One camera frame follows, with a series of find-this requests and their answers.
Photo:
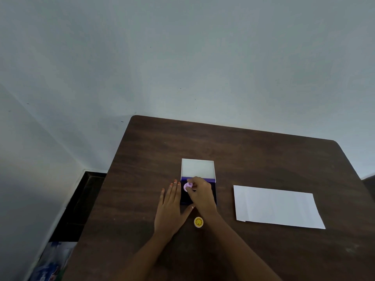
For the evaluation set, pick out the ink pad box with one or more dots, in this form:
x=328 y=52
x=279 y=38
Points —
x=198 y=169

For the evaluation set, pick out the person's left forearm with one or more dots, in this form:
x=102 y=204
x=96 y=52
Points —
x=143 y=257

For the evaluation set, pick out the person's left little finger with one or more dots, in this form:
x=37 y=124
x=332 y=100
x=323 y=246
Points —
x=162 y=198

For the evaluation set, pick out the person's right hand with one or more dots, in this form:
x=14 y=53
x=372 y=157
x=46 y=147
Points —
x=203 y=198

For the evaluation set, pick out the yellow round stamp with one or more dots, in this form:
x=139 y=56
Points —
x=198 y=222

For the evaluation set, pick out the white paper sheet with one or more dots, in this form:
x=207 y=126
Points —
x=278 y=207

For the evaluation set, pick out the person's left hand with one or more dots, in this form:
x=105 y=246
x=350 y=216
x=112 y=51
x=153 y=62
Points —
x=168 y=213

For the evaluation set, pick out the person's right fingers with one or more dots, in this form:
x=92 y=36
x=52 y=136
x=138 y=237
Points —
x=199 y=184

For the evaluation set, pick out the blue printed plastic bag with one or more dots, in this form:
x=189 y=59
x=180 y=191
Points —
x=54 y=261

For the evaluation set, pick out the pink round stamp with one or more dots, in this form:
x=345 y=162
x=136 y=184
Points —
x=186 y=187

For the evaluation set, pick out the person's right forearm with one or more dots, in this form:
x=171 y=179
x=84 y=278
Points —
x=237 y=251

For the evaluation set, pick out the person's left middle finger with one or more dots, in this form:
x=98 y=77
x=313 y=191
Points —
x=174 y=190

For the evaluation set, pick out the person's left thumb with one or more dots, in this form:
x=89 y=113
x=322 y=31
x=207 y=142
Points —
x=188 y=211

